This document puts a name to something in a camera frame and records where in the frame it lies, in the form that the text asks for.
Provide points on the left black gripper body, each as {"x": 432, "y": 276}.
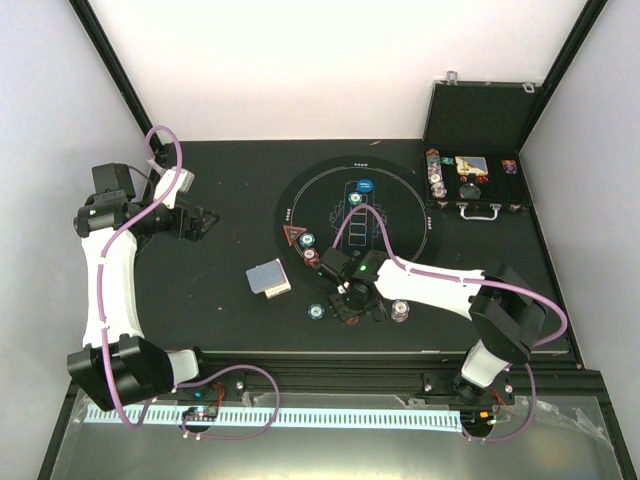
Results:
{"x": 178, "y": 228}

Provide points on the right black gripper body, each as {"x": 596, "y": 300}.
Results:
{"x": 352, "y": 306}

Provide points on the green poker chip stack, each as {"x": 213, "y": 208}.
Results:
{"x": 316, "y": 311}

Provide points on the red chips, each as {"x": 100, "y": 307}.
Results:
{"x": 310, "y": 256}

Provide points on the green chips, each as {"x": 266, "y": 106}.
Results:
{"x": 355, "y": 198}
{"x": 307, "y": 240}

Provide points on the triangular red dealer button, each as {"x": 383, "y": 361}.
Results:
{"x": 293, "y": 233}

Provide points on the blue round blind button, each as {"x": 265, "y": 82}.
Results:
{"x": 365, "y": 186}

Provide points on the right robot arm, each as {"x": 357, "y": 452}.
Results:
{"x": 506, "y": 319}

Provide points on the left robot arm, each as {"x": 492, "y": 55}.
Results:
{"x": 116, "y": 365}

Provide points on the purple poker chip stack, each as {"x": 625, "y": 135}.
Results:
{"x": 400, "y": 311}

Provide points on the round black poker mat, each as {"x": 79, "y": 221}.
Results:
{"x": 318, "y": 199}

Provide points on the black round button in case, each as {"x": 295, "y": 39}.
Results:
{"x": 470, "y": 191}

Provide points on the chip row in case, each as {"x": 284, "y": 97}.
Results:
{"x": 434, "y": 174}

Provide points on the card deck in case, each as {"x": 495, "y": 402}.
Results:
{"x": 472, "y": 165}

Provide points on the red dice in case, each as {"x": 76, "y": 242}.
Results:
{"x": 474, "y": 179}

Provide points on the black poker set case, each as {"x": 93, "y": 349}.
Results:
{"x": 479, "y": 118}

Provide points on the purple chips in case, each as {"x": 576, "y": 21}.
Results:
{"x": 510, "y": 167}

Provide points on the white slotted cable duct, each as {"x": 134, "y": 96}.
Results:
{"x": 315, "y": 418}

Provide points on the black aluminium front rail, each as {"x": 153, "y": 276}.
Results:
{"x": 400, "y": 373}

